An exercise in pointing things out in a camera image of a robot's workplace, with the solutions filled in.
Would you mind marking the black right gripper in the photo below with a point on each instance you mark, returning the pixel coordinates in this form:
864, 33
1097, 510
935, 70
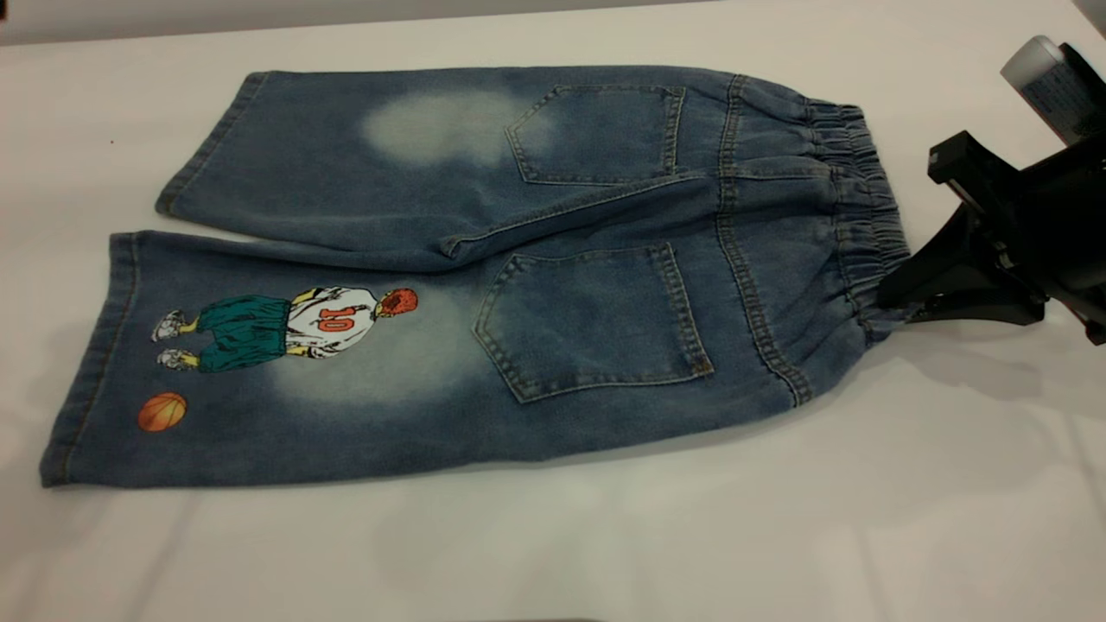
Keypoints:
1054, 225

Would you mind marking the blue denim pants with print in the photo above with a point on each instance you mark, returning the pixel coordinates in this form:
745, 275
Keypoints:
605, 216

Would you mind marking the silver and black right arm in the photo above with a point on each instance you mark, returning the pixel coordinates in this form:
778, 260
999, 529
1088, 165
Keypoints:
1050, 86

